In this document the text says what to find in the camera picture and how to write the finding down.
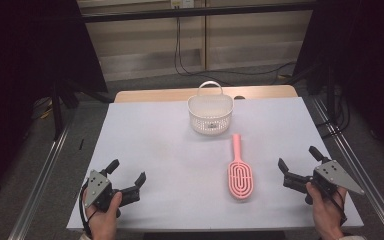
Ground black stand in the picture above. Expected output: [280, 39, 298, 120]
[48, 78, 114, 141]

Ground black curtain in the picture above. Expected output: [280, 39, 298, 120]
[0, 0, 109, 208]
[293, 0, 384, 168]

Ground white table mat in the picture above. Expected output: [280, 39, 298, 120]
[66, 96, 364, 233]

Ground metal floor rail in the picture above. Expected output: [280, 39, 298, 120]
[8, 123, 72, 240]
[311, 96, 384, 240]

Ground pink hairbrush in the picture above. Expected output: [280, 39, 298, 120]
[227, 133, 255, 201]

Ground black floor cables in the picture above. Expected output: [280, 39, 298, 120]
[315, 86, 352, 140]

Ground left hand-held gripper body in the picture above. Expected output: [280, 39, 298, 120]
[83, 169, 122, 214]

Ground left gripper black strap cable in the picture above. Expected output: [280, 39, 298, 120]
[78, 181, 96, 239]

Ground right gripper black strap cable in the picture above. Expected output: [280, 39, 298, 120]
[319, 186, 348, 225]

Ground black horizontal bar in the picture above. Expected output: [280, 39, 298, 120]
[79, 1, 318, 24]

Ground black hanging cable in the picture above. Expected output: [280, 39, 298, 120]
[174, 16, 223, 85]
[178, 16, 298, 77]

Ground person's left hand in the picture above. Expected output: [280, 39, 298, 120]
[83, 192, 123, 240]

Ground gripper black strap cable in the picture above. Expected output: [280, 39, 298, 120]
[319, 186, 348, 225]
[78, 181, 96, 239]

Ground white wall socket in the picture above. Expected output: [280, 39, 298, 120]
[170, 0, 195, 9]

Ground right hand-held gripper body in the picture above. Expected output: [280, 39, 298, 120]
[312, 159, 365, 199]

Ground wooden table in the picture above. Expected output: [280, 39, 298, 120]
[113, 84, 298, 104]

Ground person's right hand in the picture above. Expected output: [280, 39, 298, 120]
[305, 182, 348, 240]

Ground white plastic basket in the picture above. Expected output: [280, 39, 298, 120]
[186, 80, 235, 136]

